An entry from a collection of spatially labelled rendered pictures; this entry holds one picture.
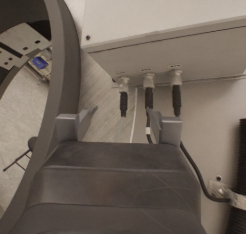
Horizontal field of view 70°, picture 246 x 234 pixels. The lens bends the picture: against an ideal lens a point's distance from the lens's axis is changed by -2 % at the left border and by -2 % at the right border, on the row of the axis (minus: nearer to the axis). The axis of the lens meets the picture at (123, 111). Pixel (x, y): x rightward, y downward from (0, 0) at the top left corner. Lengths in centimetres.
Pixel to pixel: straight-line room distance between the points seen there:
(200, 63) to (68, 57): 21
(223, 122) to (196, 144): 5
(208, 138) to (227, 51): 11
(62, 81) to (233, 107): 25
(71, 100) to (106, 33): 15
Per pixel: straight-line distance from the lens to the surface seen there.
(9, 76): 127
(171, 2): 20
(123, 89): 25
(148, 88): 25
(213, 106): 27
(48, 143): 29
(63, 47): 33
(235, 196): 24
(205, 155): 26
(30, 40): 101
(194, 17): 18
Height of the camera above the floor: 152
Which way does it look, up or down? 5 degrees down
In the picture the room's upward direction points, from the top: 46 degrees clockwise
